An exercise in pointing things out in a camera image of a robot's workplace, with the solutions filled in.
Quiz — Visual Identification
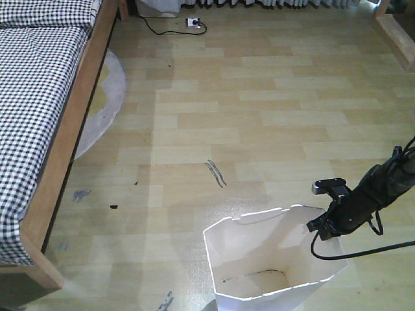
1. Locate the white plastic trash bin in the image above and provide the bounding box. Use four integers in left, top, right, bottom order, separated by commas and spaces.
203, 205, 348, 310

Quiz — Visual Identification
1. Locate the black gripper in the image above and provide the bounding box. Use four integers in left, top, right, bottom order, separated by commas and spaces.
307, 189, 382, 240

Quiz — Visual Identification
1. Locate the black white checkered bedsheet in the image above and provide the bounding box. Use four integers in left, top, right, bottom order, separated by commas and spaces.
1, 1, 102, 265

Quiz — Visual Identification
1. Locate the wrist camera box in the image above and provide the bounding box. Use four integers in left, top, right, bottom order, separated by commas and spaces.
311, 178, 349, 198

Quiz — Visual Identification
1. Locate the white floor power socket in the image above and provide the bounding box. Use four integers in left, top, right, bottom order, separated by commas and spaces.
185, 17, 202, 29

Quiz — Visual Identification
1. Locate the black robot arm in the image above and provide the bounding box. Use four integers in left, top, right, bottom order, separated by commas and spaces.
307, 139, 414, 240

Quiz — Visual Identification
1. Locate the grey round rug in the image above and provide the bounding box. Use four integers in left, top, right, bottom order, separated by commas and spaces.
73, 49, 126, 159

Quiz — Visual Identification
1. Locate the wooden furniture leg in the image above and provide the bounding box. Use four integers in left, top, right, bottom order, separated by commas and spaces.
373, 1, 414, 73

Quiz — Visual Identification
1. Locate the black power cord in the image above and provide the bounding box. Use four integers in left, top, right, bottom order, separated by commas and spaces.
137, 12, 208, 36

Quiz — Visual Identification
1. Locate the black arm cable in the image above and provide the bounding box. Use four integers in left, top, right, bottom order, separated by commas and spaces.
310, 207, 415, 260

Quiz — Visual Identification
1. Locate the wooden bed frame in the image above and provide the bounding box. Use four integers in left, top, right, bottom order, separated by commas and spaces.
1, 1, 128, 290

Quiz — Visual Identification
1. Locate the grey curtain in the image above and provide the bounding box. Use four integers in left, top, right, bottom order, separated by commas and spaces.
134, 0, 359, 18

